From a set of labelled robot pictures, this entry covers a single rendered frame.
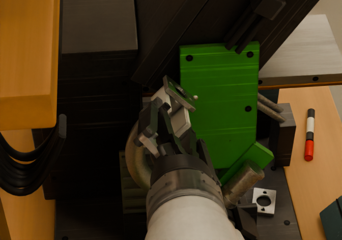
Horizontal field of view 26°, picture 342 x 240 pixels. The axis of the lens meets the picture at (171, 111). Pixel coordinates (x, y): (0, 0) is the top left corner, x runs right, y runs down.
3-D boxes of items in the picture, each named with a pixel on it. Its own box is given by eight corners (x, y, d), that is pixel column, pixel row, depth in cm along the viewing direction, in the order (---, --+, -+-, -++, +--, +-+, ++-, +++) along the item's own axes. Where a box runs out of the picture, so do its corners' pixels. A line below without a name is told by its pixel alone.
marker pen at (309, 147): (306, 113, 148) (307, 107, 147) (314, 114, 148) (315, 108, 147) (303, 160, 139) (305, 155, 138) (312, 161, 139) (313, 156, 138)
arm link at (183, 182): (187, 179, 78) (182, 149, 84) (130, 231, 81) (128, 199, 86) (246, 223, 82) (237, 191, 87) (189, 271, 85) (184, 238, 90)
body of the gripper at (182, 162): (231, 196, 87) (221, 153, 95) (179, 156, 84) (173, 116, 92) (187, 234, 89) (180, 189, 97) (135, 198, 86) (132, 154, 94)
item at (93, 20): (137, 82, 155) (131, -60, 131) (147, 196, 133) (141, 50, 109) (49, 87, 153) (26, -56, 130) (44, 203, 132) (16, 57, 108)
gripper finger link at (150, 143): (169, 180, 90) (138, 160, 87) (161, 153, 94) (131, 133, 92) (183, 167, 90) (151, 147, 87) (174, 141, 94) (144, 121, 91)
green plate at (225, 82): (245, 139, 123) (249, 21, 112) (255, 167, 115) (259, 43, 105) (177, 143, 122) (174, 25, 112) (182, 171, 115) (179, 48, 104)
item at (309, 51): (323, 27, 136) (325, 13, 133) (345, 86, 124) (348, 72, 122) (110, 39, 133) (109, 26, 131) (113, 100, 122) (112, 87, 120)
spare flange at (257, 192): (253, 189, 134) (254, 187, 133) (276, 192, 134) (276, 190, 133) (250, 214, 130) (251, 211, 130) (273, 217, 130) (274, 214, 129)
